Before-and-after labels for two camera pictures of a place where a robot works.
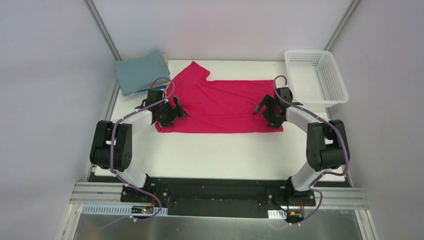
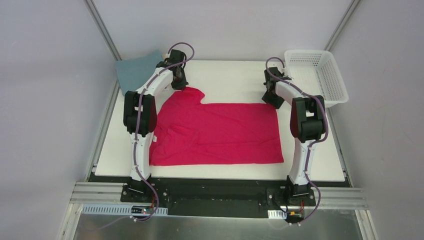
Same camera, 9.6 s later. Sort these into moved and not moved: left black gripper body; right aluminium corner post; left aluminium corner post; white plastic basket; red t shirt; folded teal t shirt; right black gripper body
Moved: red t shirt; left black gripper body; right black gripper body
Not moved: white plastic basket; right aluminium corner post; left aluminium corner post; folded teal t shirt
